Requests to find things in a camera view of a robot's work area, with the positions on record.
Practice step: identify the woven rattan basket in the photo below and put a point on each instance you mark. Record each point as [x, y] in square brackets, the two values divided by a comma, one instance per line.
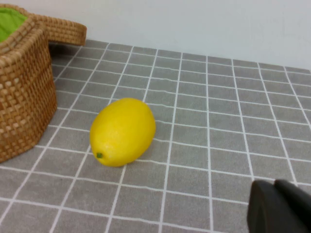
[23, 97]

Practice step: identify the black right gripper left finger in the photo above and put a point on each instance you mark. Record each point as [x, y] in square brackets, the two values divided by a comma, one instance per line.
[269, 211]

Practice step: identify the green object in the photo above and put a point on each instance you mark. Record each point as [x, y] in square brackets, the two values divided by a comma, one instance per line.
[9, 24]

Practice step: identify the yellow lemon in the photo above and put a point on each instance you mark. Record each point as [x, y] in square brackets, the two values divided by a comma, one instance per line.
[122, 132]

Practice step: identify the grey white-grid tablecloth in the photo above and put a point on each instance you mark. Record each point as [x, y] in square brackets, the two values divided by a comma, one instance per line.
[194, 136]

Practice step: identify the woven rattan basket lid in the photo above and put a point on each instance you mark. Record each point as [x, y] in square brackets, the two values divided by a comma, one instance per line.
[65, 31]

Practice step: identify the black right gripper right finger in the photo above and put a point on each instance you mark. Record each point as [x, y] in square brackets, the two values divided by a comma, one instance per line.
[301, 204]

